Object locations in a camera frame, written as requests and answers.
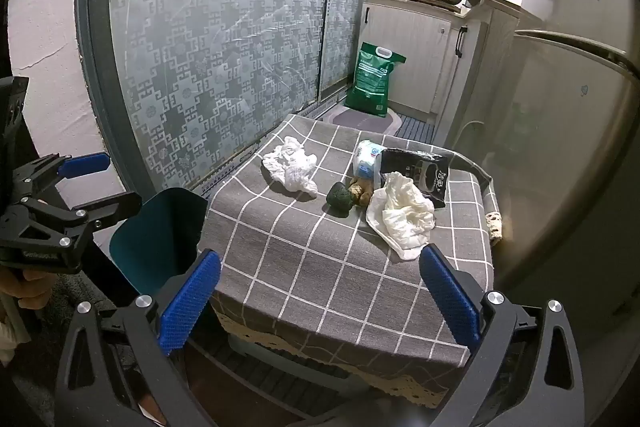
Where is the silver refrigerator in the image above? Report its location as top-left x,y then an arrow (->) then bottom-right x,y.
445,0 -> 640,308

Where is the grey checked tablecloth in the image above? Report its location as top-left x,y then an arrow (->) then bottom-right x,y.
197,112 -> 503,395

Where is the white cable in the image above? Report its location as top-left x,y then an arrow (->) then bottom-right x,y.
452,121 -> 486,148

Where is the small white tissue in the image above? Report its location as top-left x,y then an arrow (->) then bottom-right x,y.
261,136 -> 319,196

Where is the green ball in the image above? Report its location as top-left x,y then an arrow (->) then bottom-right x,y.
326,182 -> 357,214

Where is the flat dark cooktop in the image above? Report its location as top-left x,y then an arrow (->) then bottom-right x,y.
404,0 -> 463,12

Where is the black snack packet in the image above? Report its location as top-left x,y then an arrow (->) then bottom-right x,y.
375,148 -> 451,209

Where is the oval grey floor mat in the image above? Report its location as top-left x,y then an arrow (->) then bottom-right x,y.
320,106 -> 402,136

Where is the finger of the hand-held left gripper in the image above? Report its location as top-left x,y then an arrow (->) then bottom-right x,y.
25,192 -> 143,234
14,153 -> 111,198

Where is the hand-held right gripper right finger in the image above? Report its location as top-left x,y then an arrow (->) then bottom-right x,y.
419,244 -> 586,427

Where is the teal plastic bin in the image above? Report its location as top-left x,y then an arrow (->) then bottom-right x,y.
109,187 -> 208,298

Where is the green rice bag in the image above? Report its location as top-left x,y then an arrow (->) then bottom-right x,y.
345,42 -> 407,116

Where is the brown ball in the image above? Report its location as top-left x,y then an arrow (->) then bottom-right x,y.
348,177 -> 376,208

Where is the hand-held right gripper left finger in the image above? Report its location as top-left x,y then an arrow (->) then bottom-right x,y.
54,250 -> 222,427

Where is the large white paper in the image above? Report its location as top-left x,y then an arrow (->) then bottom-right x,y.
365,171 -> 437,263

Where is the person's left hand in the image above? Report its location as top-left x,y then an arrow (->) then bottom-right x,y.
0,264 -> 53,313

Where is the blue white tissue packet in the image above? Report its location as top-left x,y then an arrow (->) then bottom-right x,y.
351,139 -> 387,184

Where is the patterned frosted glass door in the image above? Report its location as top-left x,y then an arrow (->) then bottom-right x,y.
317,0 -> 388,105
75,0 -> 336,202

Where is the person's left forearm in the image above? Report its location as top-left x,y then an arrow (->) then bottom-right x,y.
0,307 -> 31,363

